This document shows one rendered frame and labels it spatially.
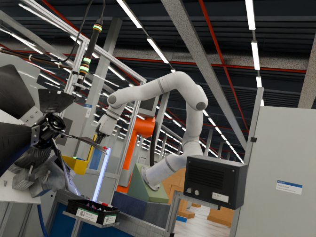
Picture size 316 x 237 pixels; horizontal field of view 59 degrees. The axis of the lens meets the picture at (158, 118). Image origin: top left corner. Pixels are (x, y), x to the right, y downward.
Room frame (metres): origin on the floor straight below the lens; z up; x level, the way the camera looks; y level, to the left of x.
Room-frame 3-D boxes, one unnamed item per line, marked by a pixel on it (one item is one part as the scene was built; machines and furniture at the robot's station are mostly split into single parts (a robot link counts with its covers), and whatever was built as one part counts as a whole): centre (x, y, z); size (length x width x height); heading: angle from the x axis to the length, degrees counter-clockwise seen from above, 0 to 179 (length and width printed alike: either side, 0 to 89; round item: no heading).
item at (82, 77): (1.44, 0.45, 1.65); 0.04 x 0.04 x 0.46
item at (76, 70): (1.44, 0.46, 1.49); 0.09 x 0.07 x 0.10; 88
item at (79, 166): (1.91, 0.47, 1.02); 0.16 x 0.10 x 0.11; 53
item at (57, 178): (1.50, 0.45, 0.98); 0.20 x 0.16 x 0.20; 53
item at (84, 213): (1.50, 0.20, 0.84); 0.22 x 0.17 x 0.07; 68
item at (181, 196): (1.35, -0.27, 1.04); 0.24 x 0.03 x 0.03; 53
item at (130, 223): (1.67, 0.15, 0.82); 0.90 x 0.04 x 0.08; 53
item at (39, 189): (1.42, 0.47, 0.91); 0.12 x 0.08 x 0.12; 53
